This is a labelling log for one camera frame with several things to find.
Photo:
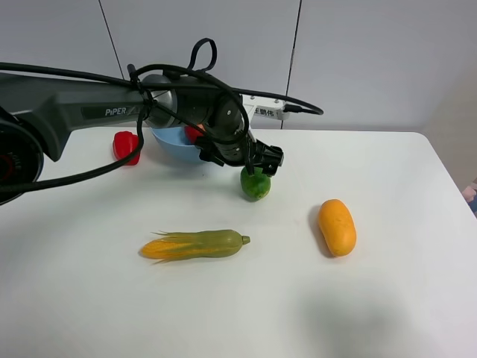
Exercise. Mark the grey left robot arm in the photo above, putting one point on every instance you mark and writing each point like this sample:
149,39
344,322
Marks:
38,115

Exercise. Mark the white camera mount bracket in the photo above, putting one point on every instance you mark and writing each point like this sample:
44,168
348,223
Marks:
265,113

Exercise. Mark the person's hand at edge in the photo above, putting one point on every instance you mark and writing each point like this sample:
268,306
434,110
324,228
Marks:
470,196

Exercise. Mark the red bell pepper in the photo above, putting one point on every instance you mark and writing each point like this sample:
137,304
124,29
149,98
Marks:
124,144

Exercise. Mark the green lime fruit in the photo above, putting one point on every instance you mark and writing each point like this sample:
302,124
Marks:
255,186

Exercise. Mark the blue plastic bowl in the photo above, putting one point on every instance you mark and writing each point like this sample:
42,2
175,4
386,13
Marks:
176,144

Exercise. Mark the orange yellow mango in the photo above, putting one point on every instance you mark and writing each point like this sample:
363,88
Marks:
338,228

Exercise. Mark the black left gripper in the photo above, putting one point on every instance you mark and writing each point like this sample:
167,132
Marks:
248,153

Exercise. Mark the corn cob with husk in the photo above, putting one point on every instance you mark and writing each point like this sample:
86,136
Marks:
175,246

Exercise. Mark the red yellow pomegranate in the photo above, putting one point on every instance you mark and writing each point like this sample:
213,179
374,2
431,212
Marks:
192,134

